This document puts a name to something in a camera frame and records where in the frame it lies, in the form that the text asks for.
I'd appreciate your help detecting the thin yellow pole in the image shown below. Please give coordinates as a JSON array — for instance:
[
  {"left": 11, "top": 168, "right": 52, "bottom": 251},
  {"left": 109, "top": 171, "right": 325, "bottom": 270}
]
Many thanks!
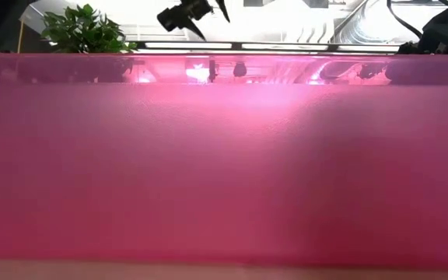
[{"left": 16, "top": 17, "right": 26, "bottom": 54}]

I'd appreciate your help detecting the potted green plant black pot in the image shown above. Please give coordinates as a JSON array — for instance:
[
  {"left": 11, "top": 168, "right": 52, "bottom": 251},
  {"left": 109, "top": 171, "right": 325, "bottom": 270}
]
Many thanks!
[{"left": 40, "top": 3, "right": 138, "bottom": 54}]

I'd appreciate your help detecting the pink translucent plastic basket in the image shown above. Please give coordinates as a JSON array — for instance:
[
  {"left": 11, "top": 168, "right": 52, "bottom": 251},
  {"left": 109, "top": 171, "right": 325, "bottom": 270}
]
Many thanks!
[{"left": 0, "top": 52, "right": 448, "bottom": 271}]

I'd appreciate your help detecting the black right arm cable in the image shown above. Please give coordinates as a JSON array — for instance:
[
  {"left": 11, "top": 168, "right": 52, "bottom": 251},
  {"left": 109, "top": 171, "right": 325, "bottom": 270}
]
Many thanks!
[{"left": 386, "top": 0, "right": 423, "bottom": 40}]

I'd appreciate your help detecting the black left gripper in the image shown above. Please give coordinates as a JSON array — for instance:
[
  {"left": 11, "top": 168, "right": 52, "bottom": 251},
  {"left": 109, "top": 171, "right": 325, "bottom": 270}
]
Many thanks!
[{"left": 156, "top": 0, "right": 232, "bottom": 41}]

